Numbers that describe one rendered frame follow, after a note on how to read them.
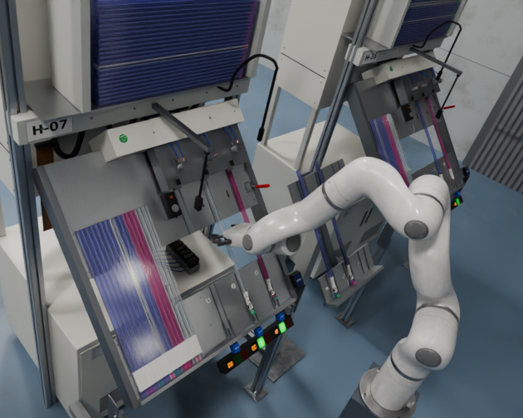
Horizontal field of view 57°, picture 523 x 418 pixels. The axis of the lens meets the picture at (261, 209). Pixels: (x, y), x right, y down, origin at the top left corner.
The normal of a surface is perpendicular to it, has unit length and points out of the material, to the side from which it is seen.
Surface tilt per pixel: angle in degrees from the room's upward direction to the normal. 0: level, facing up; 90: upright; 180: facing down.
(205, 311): 46
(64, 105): 0
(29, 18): 90
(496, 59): 90
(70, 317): 0
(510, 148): 90
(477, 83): 90
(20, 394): 0
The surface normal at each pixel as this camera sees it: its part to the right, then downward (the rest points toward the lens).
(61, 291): 0.21, -0.76
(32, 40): 0.69, 0.56
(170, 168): 0.64, -0.13
